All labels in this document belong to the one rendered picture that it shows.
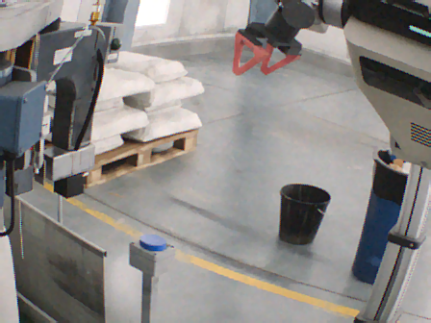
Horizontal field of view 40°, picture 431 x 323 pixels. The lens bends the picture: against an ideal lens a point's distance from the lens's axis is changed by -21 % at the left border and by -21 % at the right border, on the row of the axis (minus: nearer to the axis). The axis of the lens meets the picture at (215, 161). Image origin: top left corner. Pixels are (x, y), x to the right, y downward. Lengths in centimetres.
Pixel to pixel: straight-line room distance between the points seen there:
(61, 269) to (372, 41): 111
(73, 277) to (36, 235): 19
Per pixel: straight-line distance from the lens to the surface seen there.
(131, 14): 711
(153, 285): 159
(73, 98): 136
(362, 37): 128
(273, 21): 116
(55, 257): 189
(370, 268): 336
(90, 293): 182
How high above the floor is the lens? 151
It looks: 18 degrees down
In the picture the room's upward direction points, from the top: 8 degrees clockwise
